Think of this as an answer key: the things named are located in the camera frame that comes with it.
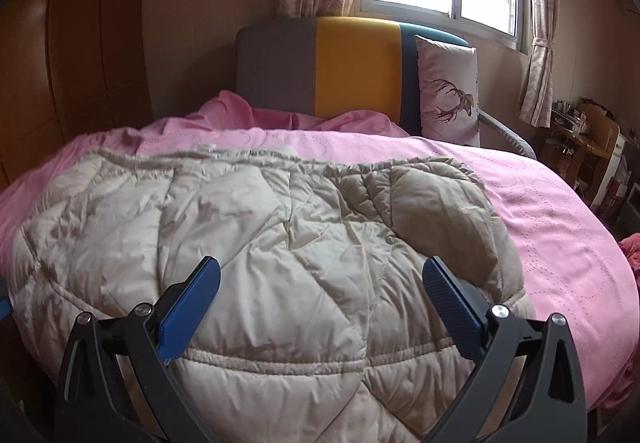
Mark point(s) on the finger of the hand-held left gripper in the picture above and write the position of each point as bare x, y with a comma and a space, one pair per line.
4, 303

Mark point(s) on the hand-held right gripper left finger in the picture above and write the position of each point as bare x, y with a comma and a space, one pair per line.
192, 295

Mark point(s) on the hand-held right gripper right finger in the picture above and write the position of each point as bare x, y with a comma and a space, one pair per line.
452, 298

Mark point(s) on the beige quilted puffer jacket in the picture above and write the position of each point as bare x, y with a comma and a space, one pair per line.
280, 243

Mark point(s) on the pink blanket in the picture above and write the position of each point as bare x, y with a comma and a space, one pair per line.
550, 233

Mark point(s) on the pink cloth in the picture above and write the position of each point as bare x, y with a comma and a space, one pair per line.
632, 250

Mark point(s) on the cluttered wooden desk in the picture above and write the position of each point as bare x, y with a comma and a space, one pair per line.
582, 143

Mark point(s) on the deer print pillow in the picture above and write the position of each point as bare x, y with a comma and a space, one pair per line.
447, 93

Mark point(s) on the wooden wardrobe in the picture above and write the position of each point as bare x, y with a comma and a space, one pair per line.
75, 63

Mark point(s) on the grey yellow blue headboard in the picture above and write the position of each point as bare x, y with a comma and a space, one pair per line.
350, 68

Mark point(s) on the grey bed frame rail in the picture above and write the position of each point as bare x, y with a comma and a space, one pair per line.
505, 130

